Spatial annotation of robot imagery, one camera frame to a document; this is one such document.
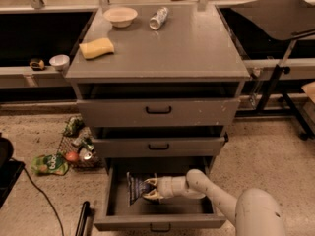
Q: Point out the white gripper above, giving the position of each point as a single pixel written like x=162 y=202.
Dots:
x=166 y=187

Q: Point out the blue chip bag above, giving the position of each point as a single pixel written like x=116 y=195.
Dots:
x=138 y=186

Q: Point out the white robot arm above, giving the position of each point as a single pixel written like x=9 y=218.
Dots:
x=254 y=213

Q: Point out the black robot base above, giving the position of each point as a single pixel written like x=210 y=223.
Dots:
x=10 y=169

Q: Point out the grey bottom drawer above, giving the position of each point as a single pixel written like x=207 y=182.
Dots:
x=176 y=213

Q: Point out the grey drawer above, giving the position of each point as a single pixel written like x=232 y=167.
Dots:
x=176 y=213
x=158 y=105
x=159 y=141

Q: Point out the grey middle drawer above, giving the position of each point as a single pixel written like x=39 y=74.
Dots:
x=159 y=141

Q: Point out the grey top drawer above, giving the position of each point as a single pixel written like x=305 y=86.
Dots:
x=158 y=105

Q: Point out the green chip bag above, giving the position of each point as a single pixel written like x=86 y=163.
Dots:
x=73 y=126

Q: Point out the grey drawer cabinet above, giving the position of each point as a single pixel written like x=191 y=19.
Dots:
x=192 y=46

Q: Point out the silver can on counter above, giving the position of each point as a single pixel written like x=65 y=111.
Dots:
x=158 y=18

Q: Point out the black metal bar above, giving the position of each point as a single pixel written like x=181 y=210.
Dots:
x=85 y=215

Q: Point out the silver can in basket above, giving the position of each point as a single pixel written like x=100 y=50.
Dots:
x=85 y=155

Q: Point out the green bottle in basket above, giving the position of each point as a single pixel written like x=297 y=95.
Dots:
x=83 y=142

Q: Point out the red apple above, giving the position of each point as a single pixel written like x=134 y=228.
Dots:
x=72 y=156

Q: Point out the green snack pouch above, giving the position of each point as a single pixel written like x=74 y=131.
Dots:
x=50 y=164

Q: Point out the yellow sponge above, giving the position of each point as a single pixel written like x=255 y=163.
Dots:
x=96 y=48

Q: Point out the small white cup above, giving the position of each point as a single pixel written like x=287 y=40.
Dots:
x=60 y=62

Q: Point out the tape measure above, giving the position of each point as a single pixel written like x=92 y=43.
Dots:
x=37 y=64

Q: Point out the beige bowl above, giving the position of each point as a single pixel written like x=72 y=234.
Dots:
x=121 y=17

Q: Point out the wire basket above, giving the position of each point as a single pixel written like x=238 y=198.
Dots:
x=66 y=146

